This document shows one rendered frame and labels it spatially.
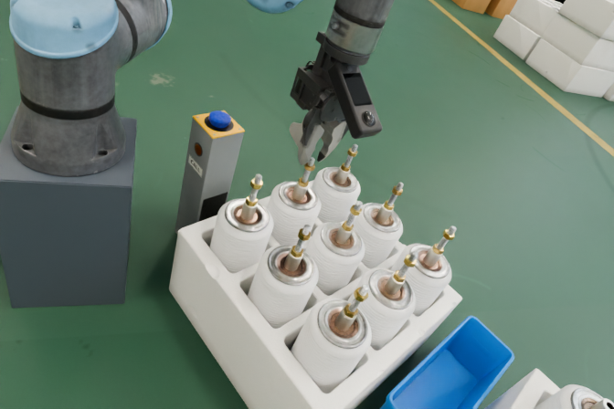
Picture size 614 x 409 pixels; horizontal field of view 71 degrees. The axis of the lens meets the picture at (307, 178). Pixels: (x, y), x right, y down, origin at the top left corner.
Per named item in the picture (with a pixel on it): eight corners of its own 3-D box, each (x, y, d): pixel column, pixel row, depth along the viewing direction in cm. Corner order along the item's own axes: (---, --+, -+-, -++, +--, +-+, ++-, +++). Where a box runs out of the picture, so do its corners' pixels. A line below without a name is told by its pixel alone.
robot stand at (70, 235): (11, 309, 74) (-17, 179, 56) (34, 230, 87) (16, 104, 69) (124, 304, 81) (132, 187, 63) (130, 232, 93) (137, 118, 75)
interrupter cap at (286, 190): (307, 183, 84) (308, 180, 84) (322, 210, 79) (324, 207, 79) (271, 184, 81) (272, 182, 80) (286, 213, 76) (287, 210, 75)
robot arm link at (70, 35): (-6, 90, 55) (-24, -18, 47) (61, 54, 65) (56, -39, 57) (85, 122, 55) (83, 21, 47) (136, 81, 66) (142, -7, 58)
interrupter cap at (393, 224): (401, 238, 80) (402, 235, 80) (363, 227, 79) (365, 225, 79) (396, 211, 86) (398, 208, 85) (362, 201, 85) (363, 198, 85)
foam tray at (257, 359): (289, 470, 68) (325, 424, 57) (167, 289, 86) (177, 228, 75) (421, 345, 93) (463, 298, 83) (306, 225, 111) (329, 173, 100)
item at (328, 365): (307, 345, 78) (341, 285, 67) (344, 389, 73) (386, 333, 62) (266, 374, 71) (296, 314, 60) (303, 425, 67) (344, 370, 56)
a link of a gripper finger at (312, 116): (312, 140, 72) (334, 95, 68) (319, 146, 71) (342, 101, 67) (291, 140, 69) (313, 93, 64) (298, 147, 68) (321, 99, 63)
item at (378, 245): (370, 298, 90) (407, 242, 79) (326, 288, 89) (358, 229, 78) (368, 264, 98) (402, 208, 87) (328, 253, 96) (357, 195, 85)
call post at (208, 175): (189, 253, 94) (212, 139, 75) (174, 231, 97) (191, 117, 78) (217, 241, 99) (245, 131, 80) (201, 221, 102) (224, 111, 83)
